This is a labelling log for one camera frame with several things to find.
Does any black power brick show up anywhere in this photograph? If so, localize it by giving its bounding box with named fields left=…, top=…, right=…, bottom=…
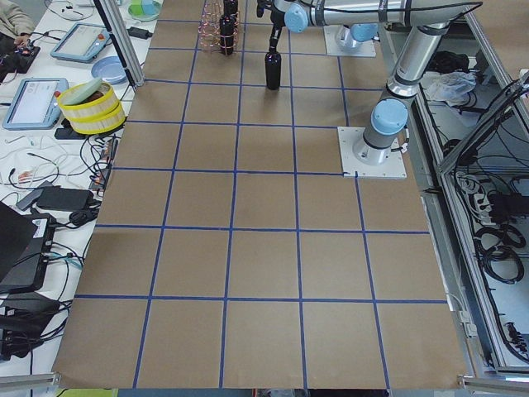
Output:
left=127, top=26, right=153, bottom=40

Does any dark wine bottle in rack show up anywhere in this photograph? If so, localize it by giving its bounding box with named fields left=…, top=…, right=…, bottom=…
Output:
left=223, top=0, right=239, bottom=22

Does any yellow bamboo steamer stack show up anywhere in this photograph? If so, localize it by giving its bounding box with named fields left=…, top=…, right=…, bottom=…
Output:
left=57, top=81, right=126, bottom=135

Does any blue plate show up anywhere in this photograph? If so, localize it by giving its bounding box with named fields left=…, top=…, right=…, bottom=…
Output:
left=91, top=55, right=127, bottom=84

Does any black laptop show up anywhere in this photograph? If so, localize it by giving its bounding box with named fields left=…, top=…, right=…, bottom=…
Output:
left=1, top=203, right=55, bottom=294

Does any light green plate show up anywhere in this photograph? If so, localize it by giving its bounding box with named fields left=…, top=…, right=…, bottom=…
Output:
left=58, top=78, right=102, bottom=106

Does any teach pendant near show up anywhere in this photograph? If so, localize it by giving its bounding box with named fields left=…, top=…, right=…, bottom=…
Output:
left=2, top=78, right=69, bottom=131

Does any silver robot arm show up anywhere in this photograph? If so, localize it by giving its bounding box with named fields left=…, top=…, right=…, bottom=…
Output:
left=256, top=1, right=483, bottom=166
left=270, top=4, right=378, bottom=58

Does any green translucent bowl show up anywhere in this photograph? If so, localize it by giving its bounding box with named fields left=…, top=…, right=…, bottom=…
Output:
left=127, top=0, right=161, bottom=22

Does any teach pendant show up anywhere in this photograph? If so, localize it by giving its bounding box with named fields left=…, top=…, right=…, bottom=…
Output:
left=50, top=22, right=110, bottom=63
left=2, top=78, right=69, bottom=131

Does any teach pendant far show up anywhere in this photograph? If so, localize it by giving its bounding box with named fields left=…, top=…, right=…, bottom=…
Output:
left=50, top=22, right=110, bottom=63

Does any dark glass wine bottle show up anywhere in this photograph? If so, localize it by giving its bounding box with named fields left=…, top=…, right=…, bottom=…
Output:
left=264, top=50, right=282, bottom=90

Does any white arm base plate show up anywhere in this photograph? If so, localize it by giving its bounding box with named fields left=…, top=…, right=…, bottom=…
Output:
left=337, top=127, right=407, bottom=179
left=324, top=26, right=376, bottom=58

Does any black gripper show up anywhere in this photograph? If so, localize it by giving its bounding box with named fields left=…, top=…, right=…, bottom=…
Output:
left=269, top=7, right=285, bottom=52

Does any copper wire wine rack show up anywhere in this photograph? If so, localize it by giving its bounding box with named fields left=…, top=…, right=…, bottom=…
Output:
left=198, top=0, right=240, bottom=54

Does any aluminium frame post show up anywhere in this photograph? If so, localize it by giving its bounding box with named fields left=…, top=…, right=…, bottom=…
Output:
left=93, top=0, right=145, bottom=89

